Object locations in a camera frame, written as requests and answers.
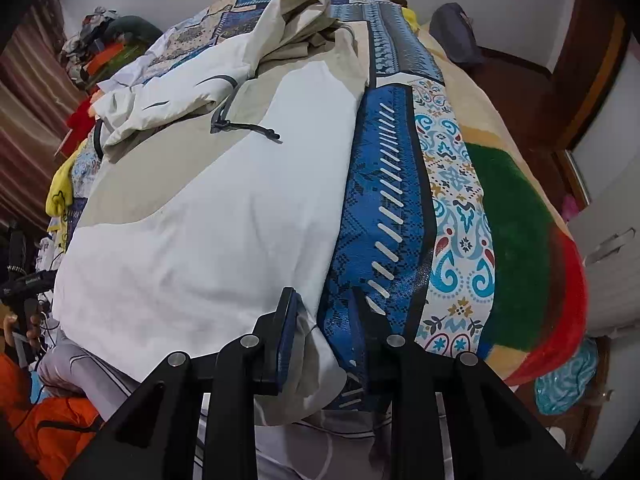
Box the blue patchwork bed quilt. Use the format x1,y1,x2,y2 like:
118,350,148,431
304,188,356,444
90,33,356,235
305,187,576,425
64,0,497,411

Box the person's left hand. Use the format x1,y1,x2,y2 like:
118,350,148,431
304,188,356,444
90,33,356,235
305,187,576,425
2,313,42,352

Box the orange sleeved left forearm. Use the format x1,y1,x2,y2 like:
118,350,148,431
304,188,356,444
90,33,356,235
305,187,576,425
1,348,103,479

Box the white shirt on bed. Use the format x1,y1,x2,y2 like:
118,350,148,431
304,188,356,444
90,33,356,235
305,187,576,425
98,28,176,93

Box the brown wooden door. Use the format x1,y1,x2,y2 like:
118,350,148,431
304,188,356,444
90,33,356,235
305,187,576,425
544,0,631,152

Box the striped red curtain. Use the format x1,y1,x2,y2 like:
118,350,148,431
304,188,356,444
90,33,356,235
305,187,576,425
1,0,86,230

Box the beige green red fleece blanket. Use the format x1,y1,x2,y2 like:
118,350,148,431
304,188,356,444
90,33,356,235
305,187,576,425
401,9,588,387

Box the orange box on pile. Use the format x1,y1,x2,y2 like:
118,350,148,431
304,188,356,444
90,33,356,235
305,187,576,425
84,42,125,76

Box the yellow fleece blanket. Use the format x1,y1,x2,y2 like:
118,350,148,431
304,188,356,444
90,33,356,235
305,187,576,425
46,140,87,252

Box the grey bag on floor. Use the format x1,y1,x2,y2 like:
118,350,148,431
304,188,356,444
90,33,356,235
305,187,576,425
428,2,485,67

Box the green patterned storage box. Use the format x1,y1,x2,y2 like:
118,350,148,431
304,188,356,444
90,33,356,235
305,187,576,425
87,42,146,87

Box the grey trousers of person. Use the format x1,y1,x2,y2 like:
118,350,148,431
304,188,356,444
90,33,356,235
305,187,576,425
37,328,392,480

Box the white and beige jacket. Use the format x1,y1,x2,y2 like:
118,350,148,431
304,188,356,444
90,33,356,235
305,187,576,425
53,0,367,426

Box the dark green stuffed cushion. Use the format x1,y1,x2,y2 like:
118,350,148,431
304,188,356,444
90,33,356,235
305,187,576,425
103,15,163,44

